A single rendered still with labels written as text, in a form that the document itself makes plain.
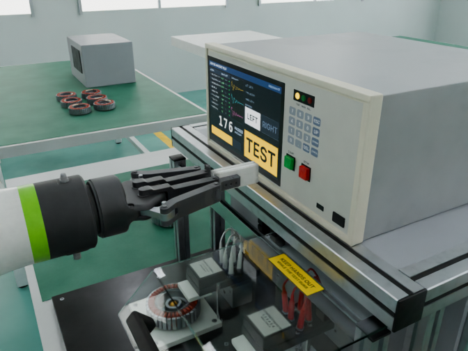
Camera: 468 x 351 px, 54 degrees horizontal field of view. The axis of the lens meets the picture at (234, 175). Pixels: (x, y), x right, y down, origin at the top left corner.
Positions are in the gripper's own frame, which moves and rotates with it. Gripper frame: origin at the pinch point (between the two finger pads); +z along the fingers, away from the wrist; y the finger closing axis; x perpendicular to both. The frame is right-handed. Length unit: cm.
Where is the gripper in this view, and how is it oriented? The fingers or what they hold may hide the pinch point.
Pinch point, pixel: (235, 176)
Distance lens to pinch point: 65.1
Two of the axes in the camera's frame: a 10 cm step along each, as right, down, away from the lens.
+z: 8.8, -2.0, 4.4
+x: 0.0, -9.1, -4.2
